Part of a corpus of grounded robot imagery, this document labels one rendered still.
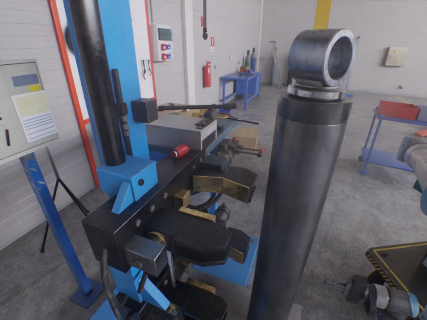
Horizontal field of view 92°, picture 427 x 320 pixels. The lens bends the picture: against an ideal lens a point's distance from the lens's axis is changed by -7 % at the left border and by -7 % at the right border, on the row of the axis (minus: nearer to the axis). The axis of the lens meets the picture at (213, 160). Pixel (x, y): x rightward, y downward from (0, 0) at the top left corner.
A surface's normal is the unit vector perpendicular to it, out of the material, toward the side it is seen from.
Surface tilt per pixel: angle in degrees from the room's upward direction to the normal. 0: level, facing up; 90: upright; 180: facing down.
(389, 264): 0
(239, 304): 0
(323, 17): 90
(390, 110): 90
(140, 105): 90
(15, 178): 90
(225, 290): 0
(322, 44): 65
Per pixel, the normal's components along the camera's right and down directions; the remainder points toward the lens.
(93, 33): 0.67, 0.34
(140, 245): 0.00, -0.89
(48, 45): 0.93, 0.17
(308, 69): -0.78, 0.59
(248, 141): -0.25, 0.44
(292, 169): -0.58, 0.37
